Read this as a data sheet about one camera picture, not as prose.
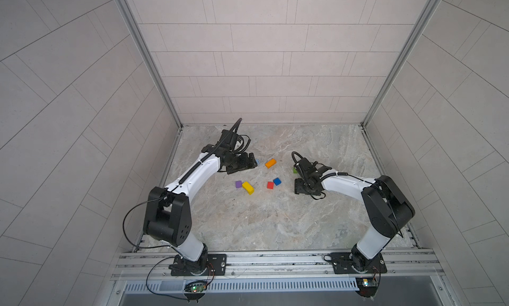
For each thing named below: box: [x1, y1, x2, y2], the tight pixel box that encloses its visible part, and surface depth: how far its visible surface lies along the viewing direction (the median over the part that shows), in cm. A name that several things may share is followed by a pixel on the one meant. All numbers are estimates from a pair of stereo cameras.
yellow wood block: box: [241, 181, 256, 196], surface depth 91 cm
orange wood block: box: [265, 158, 277, 169], surface depth 101 cm
